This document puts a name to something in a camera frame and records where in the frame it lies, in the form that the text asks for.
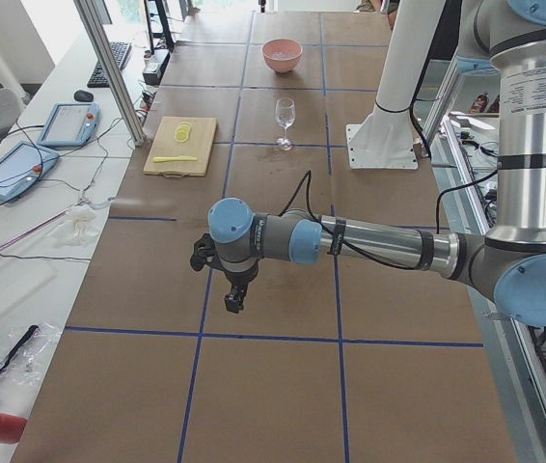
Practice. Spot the clear wine glass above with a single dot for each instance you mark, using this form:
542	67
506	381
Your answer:
285	117

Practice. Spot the black box device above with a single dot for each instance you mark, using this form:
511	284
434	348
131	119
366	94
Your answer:
155	65

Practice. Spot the yellow plastic knife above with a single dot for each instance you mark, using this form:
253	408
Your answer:
179	158

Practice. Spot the black computer mouse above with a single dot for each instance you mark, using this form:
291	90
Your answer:
83	96

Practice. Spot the blue teach pendant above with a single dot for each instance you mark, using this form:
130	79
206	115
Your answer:
22	167
70	125

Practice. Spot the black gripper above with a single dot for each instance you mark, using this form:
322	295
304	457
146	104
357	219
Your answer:
238	278

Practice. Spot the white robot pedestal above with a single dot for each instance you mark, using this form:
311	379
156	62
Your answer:
384	140

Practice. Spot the aluminium frame post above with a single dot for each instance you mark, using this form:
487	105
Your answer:
99	41

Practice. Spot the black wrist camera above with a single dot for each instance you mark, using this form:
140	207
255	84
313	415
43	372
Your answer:
203	254

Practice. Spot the white crumpled cloth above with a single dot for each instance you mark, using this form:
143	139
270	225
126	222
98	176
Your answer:
77	228

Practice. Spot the bamboo cutting board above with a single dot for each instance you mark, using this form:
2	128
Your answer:
200	143

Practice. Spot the pink bowl of ice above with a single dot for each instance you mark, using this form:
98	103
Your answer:
282	55

